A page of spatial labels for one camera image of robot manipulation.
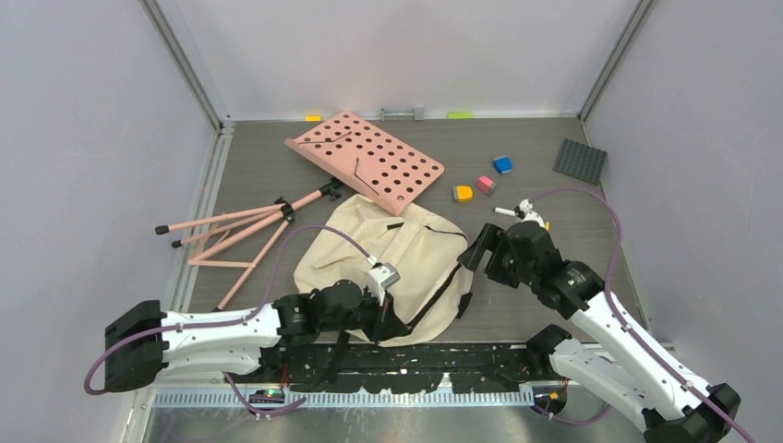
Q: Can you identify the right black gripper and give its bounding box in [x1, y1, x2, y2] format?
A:
[456, 222, 537, 289]

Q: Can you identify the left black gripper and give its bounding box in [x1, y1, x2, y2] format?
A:
[319, 284, 407, 344]

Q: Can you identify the pink eraser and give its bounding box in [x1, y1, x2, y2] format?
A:
[476, 175, 497, 197]

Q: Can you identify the cream canvas backpack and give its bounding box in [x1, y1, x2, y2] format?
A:
[293, 195, 473, 348]

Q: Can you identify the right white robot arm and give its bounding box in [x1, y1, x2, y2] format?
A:
[458, 221, 741, 442]

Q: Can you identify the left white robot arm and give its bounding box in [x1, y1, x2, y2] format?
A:
[99, 280, 411, 393]

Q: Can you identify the blue capped white marker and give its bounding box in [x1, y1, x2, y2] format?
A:
[493, 207, 517, 217]

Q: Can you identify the yellow eraser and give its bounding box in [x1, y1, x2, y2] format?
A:
[452, 186, 474, 203]

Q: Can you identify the blue eraser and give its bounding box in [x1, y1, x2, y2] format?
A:
[492, 155, 513, 174]

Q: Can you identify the dark grey studded plate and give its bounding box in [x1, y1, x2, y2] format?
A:
[552, 139, 608, 186]

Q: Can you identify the green tape piece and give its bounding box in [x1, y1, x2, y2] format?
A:
[447, 112, 473, 120]

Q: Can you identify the pink music stand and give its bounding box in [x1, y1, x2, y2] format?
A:
[154, 111, 445, 310]

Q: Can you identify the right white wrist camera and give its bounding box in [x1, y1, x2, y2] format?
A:
[513, 198, 545, 229]

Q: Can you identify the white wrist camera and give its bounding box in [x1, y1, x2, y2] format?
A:
[367, 256, 401, 305]
[513, 198, 545, 229]

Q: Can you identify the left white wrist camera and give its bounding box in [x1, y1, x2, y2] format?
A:
[367, 256, 401, 305]

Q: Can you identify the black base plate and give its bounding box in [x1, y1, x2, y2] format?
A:
[234, 342, 562, 394]

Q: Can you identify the metal wall bracket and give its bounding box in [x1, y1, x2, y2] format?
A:
[379, 107, 425, 122]

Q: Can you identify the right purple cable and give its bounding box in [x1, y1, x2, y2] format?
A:
[528, 186, 756, 443]

